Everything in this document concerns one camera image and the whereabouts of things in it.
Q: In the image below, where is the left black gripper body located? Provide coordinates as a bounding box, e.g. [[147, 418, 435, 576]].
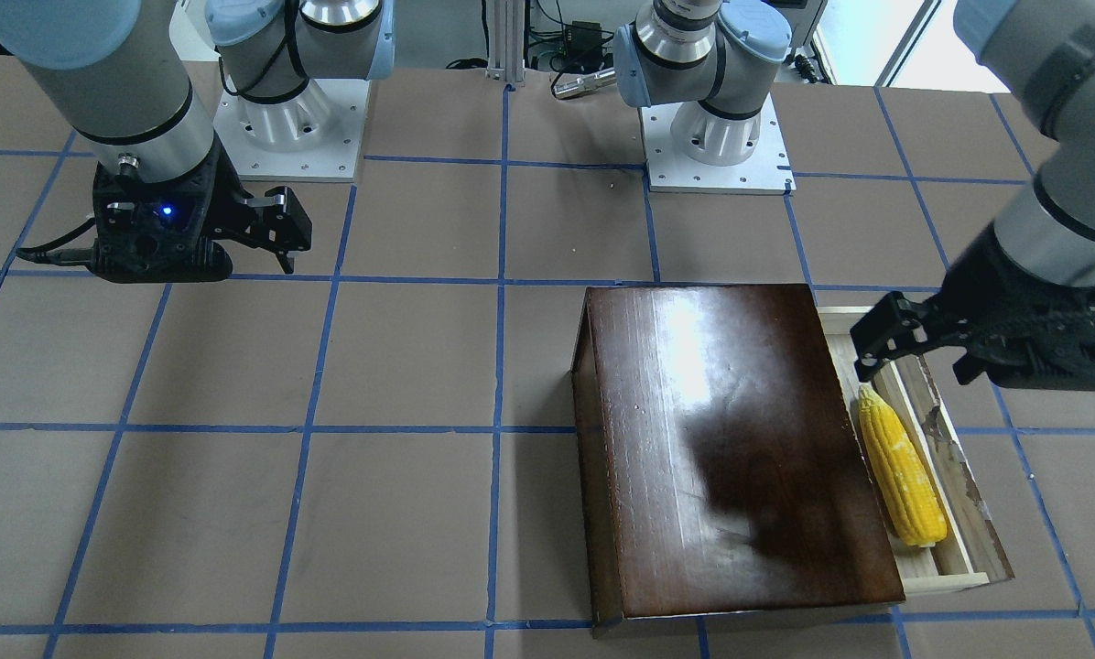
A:
[[934, 228, 1095, 392]]

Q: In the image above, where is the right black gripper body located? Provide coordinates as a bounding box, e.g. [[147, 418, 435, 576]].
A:
[[90, 151, 257, 284]]

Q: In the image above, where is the yellow corn cob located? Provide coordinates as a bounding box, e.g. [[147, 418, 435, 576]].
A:
[[857, 384, 949, 547]]

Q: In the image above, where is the wooden drawer with white handle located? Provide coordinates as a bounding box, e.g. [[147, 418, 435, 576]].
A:
[[871, 356, 1014, 600]]

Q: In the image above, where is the dark wooden drawer cabinet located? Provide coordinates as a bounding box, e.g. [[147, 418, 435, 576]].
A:
[[570, 284, 904, 637]]

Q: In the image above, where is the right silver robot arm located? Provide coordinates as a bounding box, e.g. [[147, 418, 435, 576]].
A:
[[0, 1, 396, 284]]

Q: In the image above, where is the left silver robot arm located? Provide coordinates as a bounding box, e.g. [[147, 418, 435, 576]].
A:
[[612, 1, 1095, 392]]

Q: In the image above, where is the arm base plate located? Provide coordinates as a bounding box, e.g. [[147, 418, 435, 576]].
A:
[[639, 95, 797, 195], [214, 79, 372, 183]]

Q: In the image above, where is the aluminium frame post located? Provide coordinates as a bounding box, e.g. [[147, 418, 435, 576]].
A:
[[482, 1, 529, 92]]

